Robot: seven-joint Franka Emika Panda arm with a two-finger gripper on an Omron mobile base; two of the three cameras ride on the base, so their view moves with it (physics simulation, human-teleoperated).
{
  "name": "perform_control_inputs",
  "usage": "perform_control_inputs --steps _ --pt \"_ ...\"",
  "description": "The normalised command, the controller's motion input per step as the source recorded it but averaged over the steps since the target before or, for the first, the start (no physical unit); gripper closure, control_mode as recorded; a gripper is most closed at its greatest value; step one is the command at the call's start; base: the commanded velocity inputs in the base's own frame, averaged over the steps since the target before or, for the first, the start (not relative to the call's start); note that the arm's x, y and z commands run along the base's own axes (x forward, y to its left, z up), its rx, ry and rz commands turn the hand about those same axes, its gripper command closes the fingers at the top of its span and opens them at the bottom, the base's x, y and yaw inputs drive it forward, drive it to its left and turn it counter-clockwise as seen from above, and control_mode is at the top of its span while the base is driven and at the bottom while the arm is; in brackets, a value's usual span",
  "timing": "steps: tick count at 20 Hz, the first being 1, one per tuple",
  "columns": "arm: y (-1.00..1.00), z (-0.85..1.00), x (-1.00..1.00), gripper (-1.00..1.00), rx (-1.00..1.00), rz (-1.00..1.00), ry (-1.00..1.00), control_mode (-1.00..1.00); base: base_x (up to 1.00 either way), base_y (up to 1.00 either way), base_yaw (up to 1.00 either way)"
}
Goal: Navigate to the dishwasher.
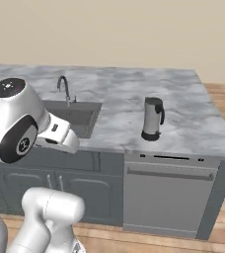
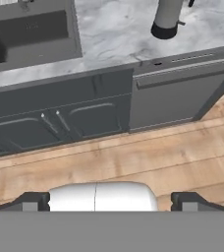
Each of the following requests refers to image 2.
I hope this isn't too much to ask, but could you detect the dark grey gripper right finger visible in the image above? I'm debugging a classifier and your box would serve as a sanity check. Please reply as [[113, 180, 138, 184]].
[[170, 191, 224, 213]]

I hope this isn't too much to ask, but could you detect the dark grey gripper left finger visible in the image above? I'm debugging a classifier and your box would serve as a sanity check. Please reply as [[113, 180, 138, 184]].
[[0, 191, 51, 213]]

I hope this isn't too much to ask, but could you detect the grey dishwasher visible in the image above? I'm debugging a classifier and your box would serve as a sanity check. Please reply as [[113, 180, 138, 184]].
[[129, 43, 224, 134]]

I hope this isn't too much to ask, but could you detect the dark grey cupboard door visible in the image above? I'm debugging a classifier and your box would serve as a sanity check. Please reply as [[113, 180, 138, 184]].
[[0, 112, 65, 159], [53, 94, 132, 142]]

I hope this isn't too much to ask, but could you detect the white rounded object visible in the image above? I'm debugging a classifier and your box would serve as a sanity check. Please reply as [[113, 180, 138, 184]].
[[47, 181, 159, 213]]

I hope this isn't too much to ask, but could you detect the dark grey cupboard front panel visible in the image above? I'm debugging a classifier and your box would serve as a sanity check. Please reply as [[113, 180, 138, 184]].
[[0, 67, 134, 122]]

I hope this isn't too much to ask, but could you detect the grey kitchen sink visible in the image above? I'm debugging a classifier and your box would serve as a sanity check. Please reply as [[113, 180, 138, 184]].
[[0, 0, 84, 75]]

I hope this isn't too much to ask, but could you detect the white cylinder with black base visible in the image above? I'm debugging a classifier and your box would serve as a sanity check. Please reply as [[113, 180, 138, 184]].
[[149, 0, 187, 40]]

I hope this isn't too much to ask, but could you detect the silver cupboard door handle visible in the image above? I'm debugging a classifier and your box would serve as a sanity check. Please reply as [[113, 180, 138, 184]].
[[55, 110, 72, 132], [40, 112, 59, 134]]

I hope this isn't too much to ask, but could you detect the grey dishwasher handle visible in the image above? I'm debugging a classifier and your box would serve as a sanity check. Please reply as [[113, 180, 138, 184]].
[[135, 66, 224, 91]]

